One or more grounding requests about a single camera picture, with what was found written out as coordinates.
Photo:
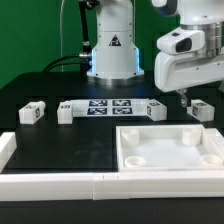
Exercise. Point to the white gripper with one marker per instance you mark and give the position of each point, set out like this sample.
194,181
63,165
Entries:
174,72

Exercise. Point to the white square tabletop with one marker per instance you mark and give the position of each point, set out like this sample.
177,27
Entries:
168,148

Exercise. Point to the white U-shaped obstacle fence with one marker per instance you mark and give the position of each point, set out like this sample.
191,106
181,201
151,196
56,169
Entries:
103,186

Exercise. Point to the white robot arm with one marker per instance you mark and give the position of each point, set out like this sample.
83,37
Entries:
115,58

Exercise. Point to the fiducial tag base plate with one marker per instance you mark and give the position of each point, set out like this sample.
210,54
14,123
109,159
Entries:
109,107

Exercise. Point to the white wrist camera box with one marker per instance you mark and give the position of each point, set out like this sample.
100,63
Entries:
181,41

